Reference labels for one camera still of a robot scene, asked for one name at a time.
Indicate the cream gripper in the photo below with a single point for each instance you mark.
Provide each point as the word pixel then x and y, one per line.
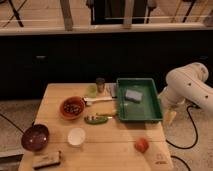
pixel 169 114

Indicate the red apple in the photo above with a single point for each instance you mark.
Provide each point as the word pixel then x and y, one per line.
pixel 141 145

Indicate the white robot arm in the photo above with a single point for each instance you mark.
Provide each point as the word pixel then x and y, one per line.
pixel 186 83

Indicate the light green cup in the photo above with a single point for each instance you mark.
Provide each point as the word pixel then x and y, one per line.
pixel 91 91

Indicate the white paper cup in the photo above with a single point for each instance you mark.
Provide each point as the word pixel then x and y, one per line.
pixel 76 137

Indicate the green plastic tray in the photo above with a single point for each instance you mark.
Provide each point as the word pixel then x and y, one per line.
pixel 148 109

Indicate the blue sponge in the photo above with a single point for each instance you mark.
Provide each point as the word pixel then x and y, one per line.
pixel 133 95

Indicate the grey flat tool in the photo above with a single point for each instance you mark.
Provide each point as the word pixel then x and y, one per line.
pixel 113 90

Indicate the green plate with utensil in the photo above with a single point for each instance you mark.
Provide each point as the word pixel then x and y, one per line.
pixel 96 119

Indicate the brown spice jar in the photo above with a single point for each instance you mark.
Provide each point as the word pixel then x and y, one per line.
pixel 100 83

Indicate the orange bowl with nuts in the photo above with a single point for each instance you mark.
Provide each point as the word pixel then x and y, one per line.
pixel 72 108

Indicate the dark purple bowl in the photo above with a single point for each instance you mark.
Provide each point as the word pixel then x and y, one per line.
pixel 35 138

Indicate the wooden block eraser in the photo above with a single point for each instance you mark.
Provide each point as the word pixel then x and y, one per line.
pixel 46 160

